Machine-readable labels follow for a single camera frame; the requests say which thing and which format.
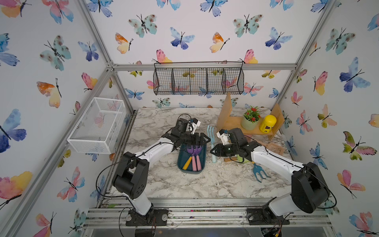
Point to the potted red flower plant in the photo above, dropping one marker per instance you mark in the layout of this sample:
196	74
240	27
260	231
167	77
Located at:
251	118

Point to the teal plastic storage box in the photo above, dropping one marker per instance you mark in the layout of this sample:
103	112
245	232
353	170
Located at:
184	155

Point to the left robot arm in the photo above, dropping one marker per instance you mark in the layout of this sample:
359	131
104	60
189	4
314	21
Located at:
131	175

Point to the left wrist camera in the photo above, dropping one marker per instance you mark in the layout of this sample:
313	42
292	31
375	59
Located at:
193	125

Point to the white mesh wall basket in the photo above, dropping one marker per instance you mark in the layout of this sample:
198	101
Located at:
99	126

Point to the wooden shelf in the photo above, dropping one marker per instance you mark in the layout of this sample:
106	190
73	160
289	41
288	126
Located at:
227	122

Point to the purple rake pink handle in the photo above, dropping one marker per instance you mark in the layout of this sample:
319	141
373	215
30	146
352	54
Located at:
198	150
191	151

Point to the black wire wall basket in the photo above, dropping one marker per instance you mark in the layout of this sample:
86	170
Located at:
198	78

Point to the yellow jar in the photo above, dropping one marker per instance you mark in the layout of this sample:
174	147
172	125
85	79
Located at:
268	123

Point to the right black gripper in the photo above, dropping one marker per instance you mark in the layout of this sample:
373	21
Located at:
219	150

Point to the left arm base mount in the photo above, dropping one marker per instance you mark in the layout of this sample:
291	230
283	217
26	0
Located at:
154	217

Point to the green fork wooden handle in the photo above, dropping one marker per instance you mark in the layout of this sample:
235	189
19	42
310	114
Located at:
237	159

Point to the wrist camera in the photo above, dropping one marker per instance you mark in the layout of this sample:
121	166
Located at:
193	125
223	136

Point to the teal claw rake yellow handle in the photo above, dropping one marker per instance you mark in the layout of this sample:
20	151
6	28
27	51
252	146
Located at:
259	173

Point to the light blue rake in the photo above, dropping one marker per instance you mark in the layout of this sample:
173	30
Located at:
211	135

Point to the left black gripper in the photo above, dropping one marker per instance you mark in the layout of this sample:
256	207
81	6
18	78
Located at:
198	142

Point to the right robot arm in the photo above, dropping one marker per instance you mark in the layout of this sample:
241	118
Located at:
308	187

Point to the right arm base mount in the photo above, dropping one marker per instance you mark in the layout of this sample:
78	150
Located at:
264	216

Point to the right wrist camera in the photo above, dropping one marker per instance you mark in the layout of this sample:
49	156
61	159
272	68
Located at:
223	136

